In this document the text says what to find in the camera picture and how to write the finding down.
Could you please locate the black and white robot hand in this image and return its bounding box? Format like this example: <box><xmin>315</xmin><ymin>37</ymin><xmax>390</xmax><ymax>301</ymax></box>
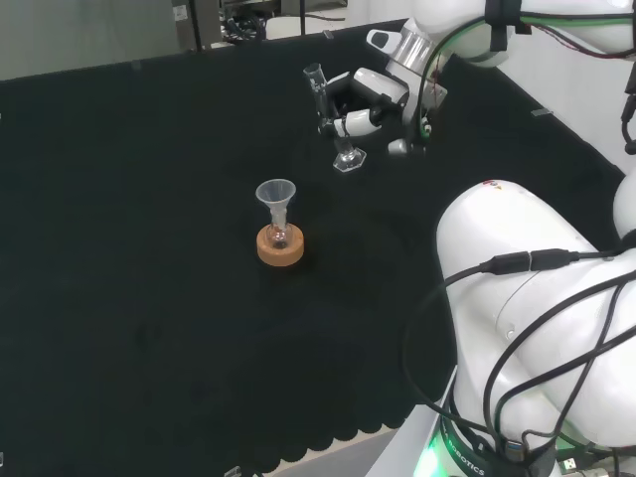
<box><xmin>318</xmin><ymin>68</ymin><xmax>434</xmax><ymax>157</ymax></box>

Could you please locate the green cable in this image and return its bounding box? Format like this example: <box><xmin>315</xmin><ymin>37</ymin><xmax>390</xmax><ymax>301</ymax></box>
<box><xmin>415</xmin><ymin>9</ymin><xmax>636</xmax><ymax>143</ymax></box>

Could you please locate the cork ring stand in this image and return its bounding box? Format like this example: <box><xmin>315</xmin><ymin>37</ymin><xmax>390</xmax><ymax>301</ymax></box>
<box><xmin>256</xmin><ymin>222</ymin><xmax>305</xmax><ymax>267</ymax></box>

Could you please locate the small round-bottom glass flask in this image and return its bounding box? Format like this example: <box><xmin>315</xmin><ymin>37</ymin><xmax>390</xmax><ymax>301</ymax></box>
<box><xmin>265</xmin><ymin>213</ymin><xmax>292</xmax><ymax>249</ymax></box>

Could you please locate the clear plastic funnel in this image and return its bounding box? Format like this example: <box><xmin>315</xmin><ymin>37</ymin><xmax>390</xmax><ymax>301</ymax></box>
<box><xmin>254</xmin><ymin>180</ymin><xmax>298</xmax><ymax>225</ymax></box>

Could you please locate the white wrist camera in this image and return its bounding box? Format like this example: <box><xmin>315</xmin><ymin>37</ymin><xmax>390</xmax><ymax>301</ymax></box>
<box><xmin>366</xmin><ymin>28</ymin><xmax>401</xmax><ymax>56</ymax></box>

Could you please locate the clear glass graduated cylinder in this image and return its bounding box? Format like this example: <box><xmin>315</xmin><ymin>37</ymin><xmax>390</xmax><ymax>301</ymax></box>
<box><xmin>302</xmin><ymin>63</ymin><xmax>368</xmax><ymax>174</ymax></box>

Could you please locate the black scalloped bench cloth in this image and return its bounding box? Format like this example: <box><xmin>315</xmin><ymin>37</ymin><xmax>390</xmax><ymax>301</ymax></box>
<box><xmin>0</xmin><ymin>18</ymin><xmax>627</xmax><ymax>473</ymax></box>

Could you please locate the grey cabinet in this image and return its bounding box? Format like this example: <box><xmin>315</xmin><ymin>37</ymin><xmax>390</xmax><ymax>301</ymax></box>
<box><xmin>171</xmin><ymin>0</ymin><xmax>223</xmax><ymax>52</ymax></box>

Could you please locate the black cable with plug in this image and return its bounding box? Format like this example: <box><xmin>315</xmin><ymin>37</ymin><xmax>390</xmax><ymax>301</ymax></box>
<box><xmin>400</xmin><ymin>249</ymin><xmax>636</xmax><ymax>428</ymax></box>

